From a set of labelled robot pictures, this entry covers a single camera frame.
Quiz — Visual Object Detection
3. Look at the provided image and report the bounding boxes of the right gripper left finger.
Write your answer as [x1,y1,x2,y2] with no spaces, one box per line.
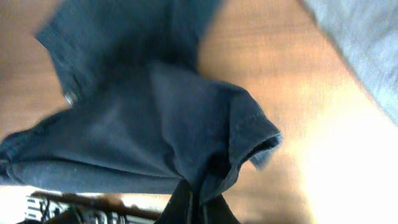
[154,180,195,224]

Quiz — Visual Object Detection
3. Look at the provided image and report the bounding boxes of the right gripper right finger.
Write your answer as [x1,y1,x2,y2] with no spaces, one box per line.
[198,195,240,224]

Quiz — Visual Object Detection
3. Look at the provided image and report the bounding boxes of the navy blue shorts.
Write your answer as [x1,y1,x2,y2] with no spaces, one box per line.
[1,0,282,202]

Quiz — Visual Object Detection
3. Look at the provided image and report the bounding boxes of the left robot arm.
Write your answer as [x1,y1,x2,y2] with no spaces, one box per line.
[18,192,160,224]

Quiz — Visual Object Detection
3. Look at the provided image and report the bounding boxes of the grey shorts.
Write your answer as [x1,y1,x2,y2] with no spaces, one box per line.
[303,0,397,123]

